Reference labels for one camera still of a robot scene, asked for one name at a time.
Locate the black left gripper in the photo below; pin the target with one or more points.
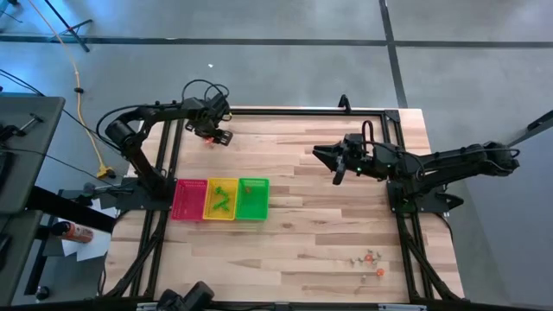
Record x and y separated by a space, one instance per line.
207 114

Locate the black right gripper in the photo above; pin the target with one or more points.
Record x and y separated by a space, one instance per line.
367 162

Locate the small green Halloween decoration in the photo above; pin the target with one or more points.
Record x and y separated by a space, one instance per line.
220 190
216 207
225 209
225 200

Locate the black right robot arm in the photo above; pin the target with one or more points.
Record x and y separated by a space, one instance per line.
453 157

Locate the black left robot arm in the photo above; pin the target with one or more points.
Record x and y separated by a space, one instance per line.
138 162

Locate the red plastic basket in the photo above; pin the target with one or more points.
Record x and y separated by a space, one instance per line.
188 201

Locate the green plastic basket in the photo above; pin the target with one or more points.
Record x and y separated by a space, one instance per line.
255 205

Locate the yellow plastic basket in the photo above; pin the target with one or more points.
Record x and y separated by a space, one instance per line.
231 213

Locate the black tripod stand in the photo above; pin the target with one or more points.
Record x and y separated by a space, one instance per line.
67 26

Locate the black metal beam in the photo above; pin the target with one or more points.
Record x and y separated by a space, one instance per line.
69 209

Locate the white paper sheets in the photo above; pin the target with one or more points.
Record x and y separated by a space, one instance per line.
93 250

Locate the orange spray can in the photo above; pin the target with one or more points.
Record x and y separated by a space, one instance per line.
73 232

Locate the black blurred equipment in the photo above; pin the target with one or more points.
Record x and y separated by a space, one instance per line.
194 296

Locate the grey side table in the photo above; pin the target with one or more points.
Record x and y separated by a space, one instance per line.
30 173

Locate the black clamp tool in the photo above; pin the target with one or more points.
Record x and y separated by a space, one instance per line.
10 131

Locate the grey rolling table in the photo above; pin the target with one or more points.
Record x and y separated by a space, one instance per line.
518 237

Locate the small black round cap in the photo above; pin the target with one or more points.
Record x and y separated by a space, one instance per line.
42 293

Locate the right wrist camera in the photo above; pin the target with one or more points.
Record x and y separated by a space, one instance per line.
353 141

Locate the black frame bracket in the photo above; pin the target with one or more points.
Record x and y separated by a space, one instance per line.
344 103

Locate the black aluminium table frame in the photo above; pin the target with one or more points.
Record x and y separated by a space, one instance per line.
281 112

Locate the silver metal bracket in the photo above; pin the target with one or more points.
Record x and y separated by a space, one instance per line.
147 306
402 307

